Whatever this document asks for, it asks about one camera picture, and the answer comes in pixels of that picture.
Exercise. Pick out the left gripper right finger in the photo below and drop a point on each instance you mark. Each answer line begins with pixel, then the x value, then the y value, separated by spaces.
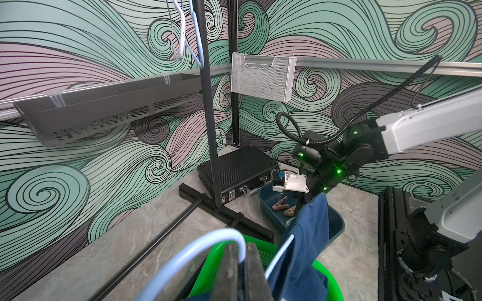
pixel 256 287

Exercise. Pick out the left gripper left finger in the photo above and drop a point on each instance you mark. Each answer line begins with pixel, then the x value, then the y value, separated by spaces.
pixel 226 283

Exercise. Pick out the dark navy t-shirt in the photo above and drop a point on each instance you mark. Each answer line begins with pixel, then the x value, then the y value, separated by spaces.
pixel 293 276

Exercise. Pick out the orange wooden clothespin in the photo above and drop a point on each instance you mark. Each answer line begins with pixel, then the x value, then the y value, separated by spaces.
pixel 290 211

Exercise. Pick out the pink clothespin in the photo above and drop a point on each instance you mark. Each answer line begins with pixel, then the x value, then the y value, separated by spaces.
pixel 281 204

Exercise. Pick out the light blue wire hanger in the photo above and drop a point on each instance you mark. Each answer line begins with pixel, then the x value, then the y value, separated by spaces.
pixel 199 58

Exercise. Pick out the white wire hanger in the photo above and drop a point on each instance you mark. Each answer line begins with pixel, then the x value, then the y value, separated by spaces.
pixel 182 29

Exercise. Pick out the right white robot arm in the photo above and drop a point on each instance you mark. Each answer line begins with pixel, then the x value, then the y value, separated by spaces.
pixel 416 246

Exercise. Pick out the dark teal plastic bin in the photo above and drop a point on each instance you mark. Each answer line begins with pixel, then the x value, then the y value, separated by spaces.
pixel 268 198

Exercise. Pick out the black clothes rack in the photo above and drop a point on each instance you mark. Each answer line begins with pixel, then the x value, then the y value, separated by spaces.
pixel 212 206

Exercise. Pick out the black case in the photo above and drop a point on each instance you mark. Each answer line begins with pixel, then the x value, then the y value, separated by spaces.
pixel 243 170

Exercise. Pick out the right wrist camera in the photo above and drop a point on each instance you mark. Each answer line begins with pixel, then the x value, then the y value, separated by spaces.
pixel 289 181

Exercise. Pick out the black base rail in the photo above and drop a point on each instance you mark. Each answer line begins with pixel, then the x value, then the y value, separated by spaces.
pixel 394 283

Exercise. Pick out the clear mesh wall holder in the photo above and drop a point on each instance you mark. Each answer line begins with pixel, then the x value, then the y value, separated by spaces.
pixel 265 77

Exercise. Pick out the black wall cable tray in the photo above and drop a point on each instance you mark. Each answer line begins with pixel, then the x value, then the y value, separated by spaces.
pixel 64 117

